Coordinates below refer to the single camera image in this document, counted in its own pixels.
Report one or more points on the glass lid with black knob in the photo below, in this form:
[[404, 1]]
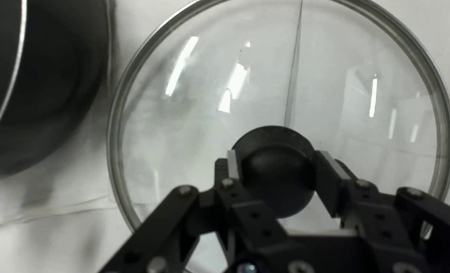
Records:
[[335, 76]]

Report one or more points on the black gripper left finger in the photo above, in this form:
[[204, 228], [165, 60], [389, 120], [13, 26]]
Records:
[[183, 222]]

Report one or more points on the black cooking pot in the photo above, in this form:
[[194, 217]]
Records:
[[57, 76]]

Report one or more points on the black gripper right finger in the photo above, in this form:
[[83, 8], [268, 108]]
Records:
[[380, 213]]

